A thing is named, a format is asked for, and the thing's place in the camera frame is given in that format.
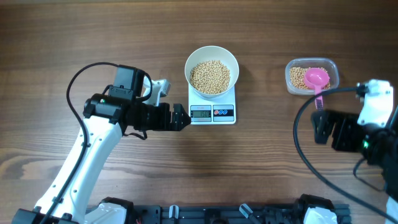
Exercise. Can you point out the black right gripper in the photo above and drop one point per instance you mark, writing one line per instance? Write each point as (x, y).
(346, 124)

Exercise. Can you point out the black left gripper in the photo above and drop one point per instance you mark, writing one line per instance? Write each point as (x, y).
(163, 124)

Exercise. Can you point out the pink measuring scoop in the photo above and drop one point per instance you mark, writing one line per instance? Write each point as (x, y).
(316, 79)

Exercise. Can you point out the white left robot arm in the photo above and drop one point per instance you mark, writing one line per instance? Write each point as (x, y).
(132, 100)

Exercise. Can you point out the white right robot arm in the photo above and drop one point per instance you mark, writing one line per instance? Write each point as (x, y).
(378, 147)

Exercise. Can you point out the white digital kitchen scale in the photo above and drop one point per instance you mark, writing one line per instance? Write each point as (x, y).
(219, 110)

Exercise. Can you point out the soybeans in white bowl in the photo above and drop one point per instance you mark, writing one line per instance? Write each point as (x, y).
(210, 77)

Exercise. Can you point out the white bowl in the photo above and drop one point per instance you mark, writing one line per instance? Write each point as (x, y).
(213, 52)

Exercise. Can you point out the pile of soybeans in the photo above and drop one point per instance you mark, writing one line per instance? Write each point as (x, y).
(297, 75)

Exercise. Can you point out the clear plastic container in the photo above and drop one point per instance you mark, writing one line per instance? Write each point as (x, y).
(325, 63)

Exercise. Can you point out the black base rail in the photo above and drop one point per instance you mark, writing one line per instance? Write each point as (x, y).
(276, 213)

